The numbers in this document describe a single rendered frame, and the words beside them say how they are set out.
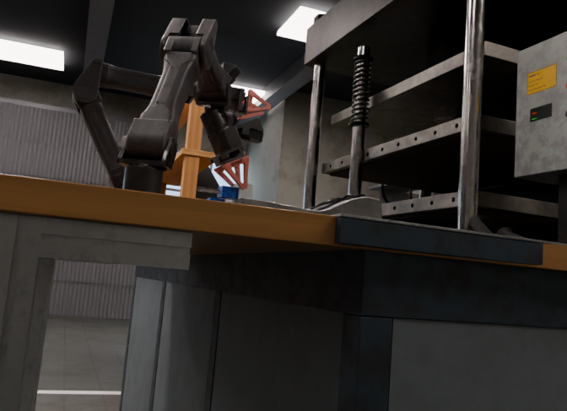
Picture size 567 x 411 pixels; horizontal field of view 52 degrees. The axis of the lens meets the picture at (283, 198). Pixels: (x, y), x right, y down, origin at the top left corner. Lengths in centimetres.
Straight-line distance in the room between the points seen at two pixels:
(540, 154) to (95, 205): 140
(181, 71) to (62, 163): 736
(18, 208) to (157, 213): 15
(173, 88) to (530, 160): 113
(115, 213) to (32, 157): 779
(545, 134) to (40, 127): 740
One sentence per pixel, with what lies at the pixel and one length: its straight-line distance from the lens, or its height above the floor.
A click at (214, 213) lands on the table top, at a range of 71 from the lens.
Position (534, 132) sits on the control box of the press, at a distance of 187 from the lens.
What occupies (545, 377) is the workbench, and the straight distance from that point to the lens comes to 100.
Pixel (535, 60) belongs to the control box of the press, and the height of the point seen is 142.
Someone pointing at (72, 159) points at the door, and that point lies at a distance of 846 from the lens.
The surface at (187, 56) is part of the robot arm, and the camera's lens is 116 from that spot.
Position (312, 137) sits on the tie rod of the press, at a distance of 290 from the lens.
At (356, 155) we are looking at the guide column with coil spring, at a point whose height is 126.
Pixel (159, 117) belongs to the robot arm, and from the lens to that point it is 104.
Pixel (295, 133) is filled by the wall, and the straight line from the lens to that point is 750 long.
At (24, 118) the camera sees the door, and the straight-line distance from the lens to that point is 858.
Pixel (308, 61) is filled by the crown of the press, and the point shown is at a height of 181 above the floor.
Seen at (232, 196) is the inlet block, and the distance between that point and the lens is 142.
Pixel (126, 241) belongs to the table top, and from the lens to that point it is 71.
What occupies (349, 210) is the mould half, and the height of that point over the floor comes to 89.
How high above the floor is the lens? 71
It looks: 8 degrees up
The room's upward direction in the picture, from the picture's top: 5 degrees clockwise
